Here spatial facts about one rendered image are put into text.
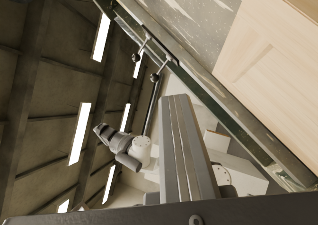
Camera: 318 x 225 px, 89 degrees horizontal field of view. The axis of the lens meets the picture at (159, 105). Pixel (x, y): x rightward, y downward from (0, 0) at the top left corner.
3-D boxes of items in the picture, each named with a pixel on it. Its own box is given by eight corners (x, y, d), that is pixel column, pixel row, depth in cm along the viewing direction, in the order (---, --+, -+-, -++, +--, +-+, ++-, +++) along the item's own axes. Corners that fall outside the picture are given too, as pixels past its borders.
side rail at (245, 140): (278, 148, 74) (259, 164, 74) (130, 3, 97) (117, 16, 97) (286, 150, 68) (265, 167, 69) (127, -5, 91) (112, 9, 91)
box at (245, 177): (240, 189, 319) (156, 160, 357) (248, 160, 316) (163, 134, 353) (257, 220, 232) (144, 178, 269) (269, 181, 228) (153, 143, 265)
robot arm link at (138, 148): (132, 126, 63) (156, 138, 58) (133, 148, 68) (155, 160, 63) (110, 142, 55) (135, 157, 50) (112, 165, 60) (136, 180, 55)
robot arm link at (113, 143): (118, 132, 76) (137, 143, 70) (103, 149, 71) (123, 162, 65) (107, 116, 66) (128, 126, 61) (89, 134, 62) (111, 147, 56)
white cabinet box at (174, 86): (242, 116, 428) (168, 97, 471) (249, 94, 425) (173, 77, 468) (250, 117, 369) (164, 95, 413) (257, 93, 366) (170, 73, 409)
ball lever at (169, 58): (177, 58, 60) (157, 83, 67) (171, 51, 61) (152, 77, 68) (172, 58, 57) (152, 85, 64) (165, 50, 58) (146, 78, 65)
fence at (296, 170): (305, 174, 50) (295, 182, 50) (120, -9, 69) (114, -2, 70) (318, 179, 45) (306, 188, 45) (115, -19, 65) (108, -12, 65)
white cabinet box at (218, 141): (223, 151, 536) (201, 145, 551) (227, 135, 532) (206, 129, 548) (225, 156, 492) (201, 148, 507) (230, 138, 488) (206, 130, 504)
